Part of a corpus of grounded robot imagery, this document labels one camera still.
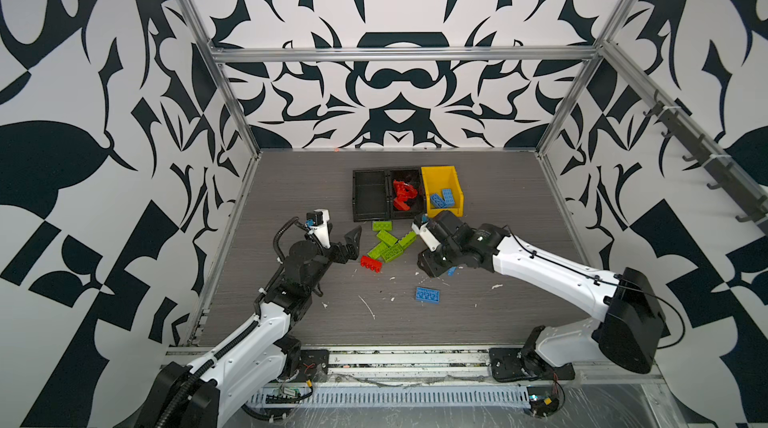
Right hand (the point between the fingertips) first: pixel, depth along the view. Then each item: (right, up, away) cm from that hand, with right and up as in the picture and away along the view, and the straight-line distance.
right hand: (423, 260), depth 80 cm
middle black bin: (0, +22, +31) cm, 38 cm away
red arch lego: (-4, +17, +25) cm, 30 cm away
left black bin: (-15, +16, +27) cm, 35 cm away
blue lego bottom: (+2, -11, +5) cm, 12 cm away
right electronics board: (+27, -31, -9) cm, 42 cm away
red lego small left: (-14, -3, +9) cm, 17 cm away
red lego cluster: (-4, +17, +25) cm, 30 cm away
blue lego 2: (+8, +14, +23) cm, 28 cm away
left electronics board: (-34, -31, -7) cm, 46 cm away
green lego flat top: (-11, +7, +19) cm, 23 cm away
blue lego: (+12, +15, +25) cm, 32 cm away
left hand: (-21, +10, 0) cm, 23 cm away
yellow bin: (+8, +21, +28) cm, 36 cm away
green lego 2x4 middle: (-10, +3, +16) cm, 19 cm away
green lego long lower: (-12, 0, +14) cm, 18 cm away
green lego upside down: (-8, -1, +12) cm, 14 cm away
